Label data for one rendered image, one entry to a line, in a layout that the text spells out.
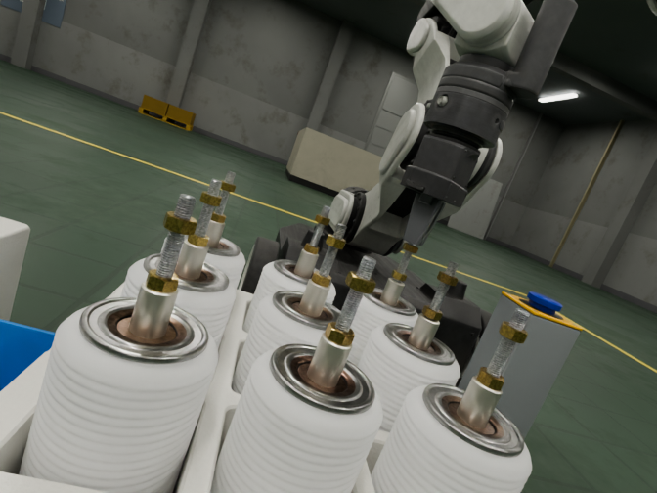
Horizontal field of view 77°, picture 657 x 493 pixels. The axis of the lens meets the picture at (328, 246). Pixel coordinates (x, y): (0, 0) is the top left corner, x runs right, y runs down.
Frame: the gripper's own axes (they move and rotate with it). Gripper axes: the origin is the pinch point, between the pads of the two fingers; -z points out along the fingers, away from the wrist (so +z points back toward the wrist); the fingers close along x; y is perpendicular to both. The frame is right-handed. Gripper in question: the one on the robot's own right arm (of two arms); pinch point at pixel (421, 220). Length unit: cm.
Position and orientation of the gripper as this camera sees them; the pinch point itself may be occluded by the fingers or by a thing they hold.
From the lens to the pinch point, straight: 52.5
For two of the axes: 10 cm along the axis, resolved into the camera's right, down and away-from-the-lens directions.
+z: 3.5, -9.2, -1.8
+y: -7.9, -3.9, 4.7
